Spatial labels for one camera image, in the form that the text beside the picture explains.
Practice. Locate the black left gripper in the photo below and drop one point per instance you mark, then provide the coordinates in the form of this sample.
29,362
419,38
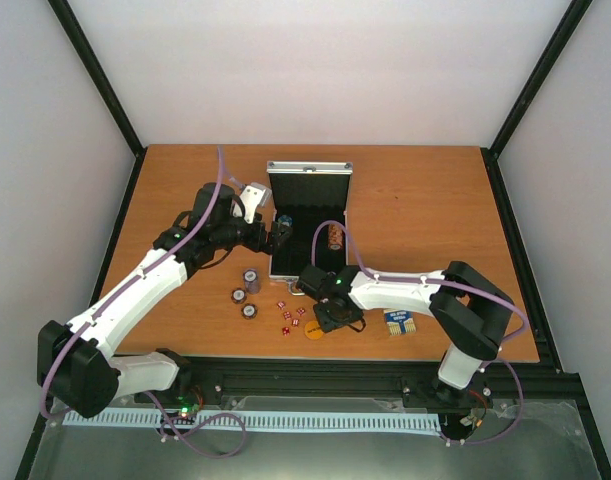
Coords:
257,244

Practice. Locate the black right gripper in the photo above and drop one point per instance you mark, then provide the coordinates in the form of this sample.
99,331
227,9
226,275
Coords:
329,325

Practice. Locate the red poker chip stack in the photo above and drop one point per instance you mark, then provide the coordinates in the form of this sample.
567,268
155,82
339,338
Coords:
335,237

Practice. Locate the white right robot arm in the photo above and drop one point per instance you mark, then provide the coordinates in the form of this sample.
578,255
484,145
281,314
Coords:
472,311

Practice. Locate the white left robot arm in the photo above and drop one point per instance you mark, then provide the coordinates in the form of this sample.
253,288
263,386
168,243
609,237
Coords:
76,361

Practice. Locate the orange dealer button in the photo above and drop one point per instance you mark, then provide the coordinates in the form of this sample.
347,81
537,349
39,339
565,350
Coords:
313,330

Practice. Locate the aluminium poker case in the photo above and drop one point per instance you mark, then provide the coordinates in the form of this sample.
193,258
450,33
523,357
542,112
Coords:
311,193

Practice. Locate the purple poker chip stack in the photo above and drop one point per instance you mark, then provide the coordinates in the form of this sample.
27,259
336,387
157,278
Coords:
251,281

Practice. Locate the blue playing card box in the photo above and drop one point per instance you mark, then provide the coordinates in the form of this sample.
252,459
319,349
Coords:
399,322

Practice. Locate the brown poker chip stack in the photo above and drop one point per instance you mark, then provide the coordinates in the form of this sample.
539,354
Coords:
238,296

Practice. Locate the black poker chip stack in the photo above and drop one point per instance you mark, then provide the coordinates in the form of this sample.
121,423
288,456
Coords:
249,311

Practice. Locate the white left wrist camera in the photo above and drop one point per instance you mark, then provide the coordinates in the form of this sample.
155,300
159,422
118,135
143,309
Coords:
253,197

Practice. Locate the light blue cable duct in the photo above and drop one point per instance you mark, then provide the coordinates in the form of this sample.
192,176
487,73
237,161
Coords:
266,421

